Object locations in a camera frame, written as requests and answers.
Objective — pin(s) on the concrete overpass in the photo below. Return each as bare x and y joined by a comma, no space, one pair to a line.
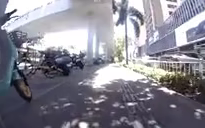
73,15

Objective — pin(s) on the palm tree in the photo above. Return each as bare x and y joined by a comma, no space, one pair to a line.
126,33

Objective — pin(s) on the white metal railing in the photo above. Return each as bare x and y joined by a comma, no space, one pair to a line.
176,66

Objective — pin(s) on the green hedge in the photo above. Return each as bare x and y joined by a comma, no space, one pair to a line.
176,81

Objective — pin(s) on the building with glass front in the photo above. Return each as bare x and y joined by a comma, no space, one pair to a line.
186,26

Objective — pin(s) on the teal bicycle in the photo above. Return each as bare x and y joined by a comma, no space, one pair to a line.
22,87

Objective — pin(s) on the dark paved path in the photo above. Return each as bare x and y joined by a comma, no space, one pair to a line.
100,100

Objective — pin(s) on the dark parked motorcycle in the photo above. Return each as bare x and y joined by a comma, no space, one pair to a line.
78,61

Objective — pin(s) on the black parked motorcycle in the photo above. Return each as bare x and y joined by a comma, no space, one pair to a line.
58,62

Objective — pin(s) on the parked bicycle with basket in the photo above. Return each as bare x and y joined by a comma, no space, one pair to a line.
21,40

